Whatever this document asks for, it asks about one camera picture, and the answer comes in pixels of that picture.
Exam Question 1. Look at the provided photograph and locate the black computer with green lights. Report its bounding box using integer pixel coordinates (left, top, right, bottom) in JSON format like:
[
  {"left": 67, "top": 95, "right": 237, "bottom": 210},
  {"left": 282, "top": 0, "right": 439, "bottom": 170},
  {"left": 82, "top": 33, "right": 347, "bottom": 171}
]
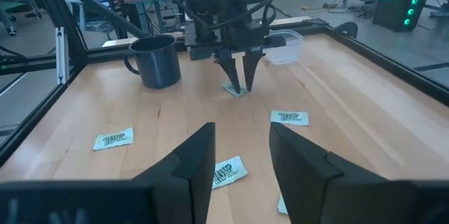
[{"left": 371, "top": 0, "right": 431, "bottom": 33}]

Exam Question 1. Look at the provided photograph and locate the black aluminium table frame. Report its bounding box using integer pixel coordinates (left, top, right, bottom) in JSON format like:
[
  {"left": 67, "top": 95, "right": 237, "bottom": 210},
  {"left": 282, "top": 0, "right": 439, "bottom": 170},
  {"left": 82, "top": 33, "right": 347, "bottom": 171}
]
[{"left": 0, "top": 0, "right": 449, "bottom": 169}]

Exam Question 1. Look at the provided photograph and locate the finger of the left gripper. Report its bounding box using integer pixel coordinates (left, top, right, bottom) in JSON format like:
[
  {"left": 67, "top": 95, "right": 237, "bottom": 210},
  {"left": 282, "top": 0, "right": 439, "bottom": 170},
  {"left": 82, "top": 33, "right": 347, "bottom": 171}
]
[
  {"left": 242, "top": 50, "right": 264, "bottom": 93},
  {"left": 214, "top": 48, "right": 243, "bottom": 94}
]

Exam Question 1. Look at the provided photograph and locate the clear plastic container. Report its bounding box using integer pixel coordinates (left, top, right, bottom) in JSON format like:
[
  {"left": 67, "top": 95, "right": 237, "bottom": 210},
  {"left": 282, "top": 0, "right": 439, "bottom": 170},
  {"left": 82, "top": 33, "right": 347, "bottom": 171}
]
[{"left": 264, "top": 29, "right": 304, "bottom": 66}]

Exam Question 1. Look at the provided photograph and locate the dark blue enamel mug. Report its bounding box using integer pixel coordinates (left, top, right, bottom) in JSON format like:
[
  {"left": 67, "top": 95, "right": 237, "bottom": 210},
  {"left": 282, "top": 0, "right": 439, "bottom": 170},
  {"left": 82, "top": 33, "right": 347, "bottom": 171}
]
[{"left": 123, "top": 33, "right": 182, "bottom": 90}]

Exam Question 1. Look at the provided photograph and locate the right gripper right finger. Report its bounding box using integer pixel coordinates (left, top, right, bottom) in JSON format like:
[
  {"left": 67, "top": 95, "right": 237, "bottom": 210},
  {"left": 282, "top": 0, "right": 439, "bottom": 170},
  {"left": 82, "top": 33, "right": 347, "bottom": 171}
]
[{"left": 269, "top": 122, "right": 418, "bottom": 224}]

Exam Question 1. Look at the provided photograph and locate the black rounded clamp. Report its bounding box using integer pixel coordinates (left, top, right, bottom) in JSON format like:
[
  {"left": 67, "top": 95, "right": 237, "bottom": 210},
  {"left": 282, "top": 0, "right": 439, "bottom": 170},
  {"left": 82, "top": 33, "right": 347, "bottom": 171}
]
[{"left": 333, "top": 21, "right": 359, "bottom": 39}]

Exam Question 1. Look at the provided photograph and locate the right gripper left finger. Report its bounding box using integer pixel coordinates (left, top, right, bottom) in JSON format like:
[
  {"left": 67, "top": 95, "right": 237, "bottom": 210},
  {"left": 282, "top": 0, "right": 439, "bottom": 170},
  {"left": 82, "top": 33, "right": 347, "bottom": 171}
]
[{"left": 133, "top": 122, "right": 216, "bottom": 224}]

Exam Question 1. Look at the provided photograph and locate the green stevia sweetener packet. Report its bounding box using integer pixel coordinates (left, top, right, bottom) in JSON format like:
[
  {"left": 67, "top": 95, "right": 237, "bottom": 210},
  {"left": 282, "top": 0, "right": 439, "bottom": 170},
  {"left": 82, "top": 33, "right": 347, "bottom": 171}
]
[
  {"left": 221, "top": 81, "right": 248, "bottom": 98},
  {"left": 269, "top": 109, "right": 310, "bottom": 127},
  {"left": 92, "top": 126, "right": 135, "bottom": 152},
  {"left": 276, "top": 195, "right": 289, "bottom": 216},
  {"left": 211, "top": 155, "right": 249, "bottom": 190}
]

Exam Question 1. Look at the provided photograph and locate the white frame bracket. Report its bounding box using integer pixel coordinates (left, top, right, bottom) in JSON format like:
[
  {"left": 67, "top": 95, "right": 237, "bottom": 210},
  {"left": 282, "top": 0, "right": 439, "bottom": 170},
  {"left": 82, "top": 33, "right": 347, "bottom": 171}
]
[{"left": 55, "top": 26, "right": 70, "bottom": 86}]

